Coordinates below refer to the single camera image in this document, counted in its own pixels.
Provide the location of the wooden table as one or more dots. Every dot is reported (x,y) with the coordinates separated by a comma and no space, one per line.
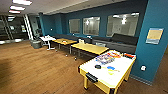
(65,41)
(90,48)

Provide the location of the interior window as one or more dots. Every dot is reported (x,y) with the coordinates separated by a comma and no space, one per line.
(122,24)
(74,26)
(91,25)

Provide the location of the black air hockey puck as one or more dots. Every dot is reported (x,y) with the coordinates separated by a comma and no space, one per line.
(97,66)

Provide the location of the small blue object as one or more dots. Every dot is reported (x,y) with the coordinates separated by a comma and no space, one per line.
(110,67)

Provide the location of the yellow air hockey table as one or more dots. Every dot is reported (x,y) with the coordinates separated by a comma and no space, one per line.
(106,76)

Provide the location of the small white table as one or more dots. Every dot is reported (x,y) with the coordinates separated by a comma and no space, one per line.
(47,38)

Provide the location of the dark grey sofa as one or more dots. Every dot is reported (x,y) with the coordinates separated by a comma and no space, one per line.
(123,41)

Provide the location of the grey ottoman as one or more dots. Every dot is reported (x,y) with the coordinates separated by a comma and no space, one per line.
(36,44)

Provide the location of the dark glass entrance doors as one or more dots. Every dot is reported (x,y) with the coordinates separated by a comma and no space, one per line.
(11,28)

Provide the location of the ceiling light panel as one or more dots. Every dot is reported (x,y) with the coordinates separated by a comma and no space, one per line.
(22,2)
(17,7)
(14,11)

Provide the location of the white wall outlet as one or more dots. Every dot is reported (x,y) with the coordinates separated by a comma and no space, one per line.
(143,67)

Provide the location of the yellow wall notice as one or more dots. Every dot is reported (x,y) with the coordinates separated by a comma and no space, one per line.
(154,36)

